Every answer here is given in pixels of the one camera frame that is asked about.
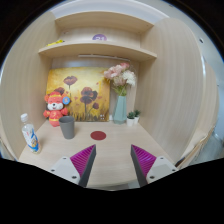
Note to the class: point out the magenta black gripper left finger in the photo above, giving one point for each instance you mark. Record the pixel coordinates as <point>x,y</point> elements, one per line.
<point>83,162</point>

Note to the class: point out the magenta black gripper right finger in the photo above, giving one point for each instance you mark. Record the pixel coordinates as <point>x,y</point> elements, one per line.
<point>143,162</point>

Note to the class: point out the clear plastic water bottle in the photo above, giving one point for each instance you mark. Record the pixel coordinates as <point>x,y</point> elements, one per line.
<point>29,134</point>

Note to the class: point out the dark red round coaster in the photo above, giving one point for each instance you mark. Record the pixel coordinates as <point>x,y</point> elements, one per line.
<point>98,135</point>

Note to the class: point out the grey ribbed cup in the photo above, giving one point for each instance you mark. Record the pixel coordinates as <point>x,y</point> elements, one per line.
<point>67,125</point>

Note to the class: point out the small potted succulent front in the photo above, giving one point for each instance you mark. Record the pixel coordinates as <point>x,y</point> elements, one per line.
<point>130,119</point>

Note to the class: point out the small potted succulent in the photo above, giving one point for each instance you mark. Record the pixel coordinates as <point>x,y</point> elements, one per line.
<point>130,119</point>
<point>137,116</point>

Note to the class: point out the small potted succulent back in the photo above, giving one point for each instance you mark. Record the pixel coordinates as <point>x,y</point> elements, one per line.
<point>137,116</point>

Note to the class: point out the teal geometric vase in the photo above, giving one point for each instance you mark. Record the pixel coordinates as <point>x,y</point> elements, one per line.
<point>119,113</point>

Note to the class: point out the red plush toy mouse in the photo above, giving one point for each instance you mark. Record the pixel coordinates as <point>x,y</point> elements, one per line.
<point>56,107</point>

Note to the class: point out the poppy flower painting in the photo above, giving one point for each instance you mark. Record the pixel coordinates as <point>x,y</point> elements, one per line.
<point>87,88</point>

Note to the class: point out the pink white flower bouquet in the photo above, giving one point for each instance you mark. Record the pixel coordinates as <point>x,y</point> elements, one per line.
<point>121,76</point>

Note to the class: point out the wooden shelf board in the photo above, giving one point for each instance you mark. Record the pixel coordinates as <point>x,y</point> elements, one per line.
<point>104,48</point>

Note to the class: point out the yellow object on shelf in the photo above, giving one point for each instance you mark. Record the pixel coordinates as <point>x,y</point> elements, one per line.
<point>56,42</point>

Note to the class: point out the purple round sign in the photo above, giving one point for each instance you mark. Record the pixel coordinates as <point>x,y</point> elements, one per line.
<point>99,37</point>

